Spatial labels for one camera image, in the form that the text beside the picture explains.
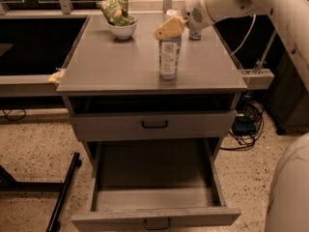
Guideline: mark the grey metal rail beam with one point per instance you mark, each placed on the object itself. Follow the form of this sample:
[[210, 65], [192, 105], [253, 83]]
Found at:
[[17, 86]]

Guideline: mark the black top drawer handle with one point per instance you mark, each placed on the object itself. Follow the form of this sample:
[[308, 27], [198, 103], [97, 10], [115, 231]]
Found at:
[[154, 125]]

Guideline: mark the green snack bag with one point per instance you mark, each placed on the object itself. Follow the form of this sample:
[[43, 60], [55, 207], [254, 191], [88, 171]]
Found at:
[[116, 12]]

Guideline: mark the black drawer handle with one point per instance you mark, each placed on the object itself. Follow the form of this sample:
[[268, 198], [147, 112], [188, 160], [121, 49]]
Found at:
[[154, 125], [157, 224]]

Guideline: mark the black floor stand bar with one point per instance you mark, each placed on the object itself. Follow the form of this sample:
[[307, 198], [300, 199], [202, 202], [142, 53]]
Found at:
[[54, 223]]

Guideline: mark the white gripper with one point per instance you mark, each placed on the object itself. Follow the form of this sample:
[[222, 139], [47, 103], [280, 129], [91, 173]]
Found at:
[[195, 14]]

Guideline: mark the black middle drawer handle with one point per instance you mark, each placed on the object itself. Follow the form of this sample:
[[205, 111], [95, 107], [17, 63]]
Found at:
[[157, 224]]

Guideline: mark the silver drink can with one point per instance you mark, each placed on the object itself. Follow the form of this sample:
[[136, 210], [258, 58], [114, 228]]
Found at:
[[195, 35]]

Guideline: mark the open grey middle drawer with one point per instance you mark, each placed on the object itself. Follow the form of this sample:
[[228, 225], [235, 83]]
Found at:
[[134, 180]]

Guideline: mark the closed grey top drawer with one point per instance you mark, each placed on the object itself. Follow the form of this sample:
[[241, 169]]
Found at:
[[127, 126]]

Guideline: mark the yellow tape scrap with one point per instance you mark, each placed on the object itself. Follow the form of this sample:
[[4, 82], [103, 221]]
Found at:
[[56, 77]]

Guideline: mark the grey drawer cabinet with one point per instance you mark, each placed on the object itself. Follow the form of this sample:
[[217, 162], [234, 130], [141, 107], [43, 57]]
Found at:
[[106, 76]]

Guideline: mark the white ceramic bowl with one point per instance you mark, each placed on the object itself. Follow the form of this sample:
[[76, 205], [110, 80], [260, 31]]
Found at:
[[124, 32]]

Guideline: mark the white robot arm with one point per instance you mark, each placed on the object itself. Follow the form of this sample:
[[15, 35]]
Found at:
[[288, 201]]

